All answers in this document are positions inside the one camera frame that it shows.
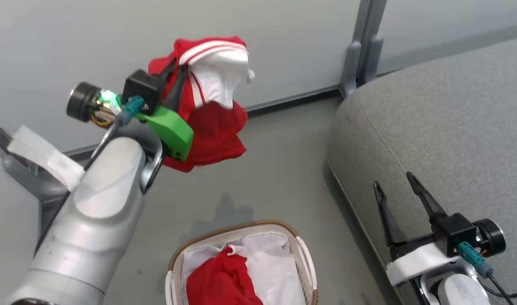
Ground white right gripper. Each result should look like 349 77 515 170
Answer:
373 171 506 286

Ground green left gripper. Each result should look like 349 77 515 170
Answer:
67 56 195 162

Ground red white striped garment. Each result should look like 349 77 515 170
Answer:
147 36 256 173

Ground plain red garment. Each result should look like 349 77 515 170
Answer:
186 246 264 305

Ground white basket liner cloth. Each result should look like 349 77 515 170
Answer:
181 232 306 305

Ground white tape strip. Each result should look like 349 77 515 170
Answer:
6 125 86 192

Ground black left cable teal plug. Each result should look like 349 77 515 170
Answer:
84 95 147 171

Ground black cable teal plug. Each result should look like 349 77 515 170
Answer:
456 241 517 305
84 95 147 171

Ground black right cable teal plug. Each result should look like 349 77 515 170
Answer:
456 241 517 305

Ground wicker laundry basket white handles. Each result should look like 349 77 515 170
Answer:
165 219 319 305

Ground grey partition foot double bracket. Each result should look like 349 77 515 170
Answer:
340 0 388 99

